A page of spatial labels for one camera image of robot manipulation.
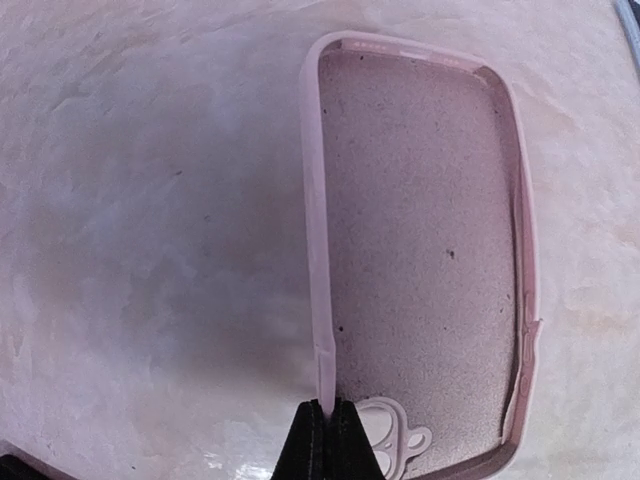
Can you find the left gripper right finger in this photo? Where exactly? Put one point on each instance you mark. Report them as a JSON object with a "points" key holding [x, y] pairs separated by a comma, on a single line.
{"points": [[348, 454]]}

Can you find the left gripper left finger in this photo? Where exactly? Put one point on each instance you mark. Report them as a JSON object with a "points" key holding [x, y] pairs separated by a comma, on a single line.
{"points": [[302, 456]]}

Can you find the pink clear phone case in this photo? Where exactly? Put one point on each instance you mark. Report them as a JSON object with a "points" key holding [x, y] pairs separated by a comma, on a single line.
{"points": [[421, 250]]}

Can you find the black phone case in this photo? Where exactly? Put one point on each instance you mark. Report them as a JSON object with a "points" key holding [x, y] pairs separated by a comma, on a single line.
{"points": [[19, 465]]}

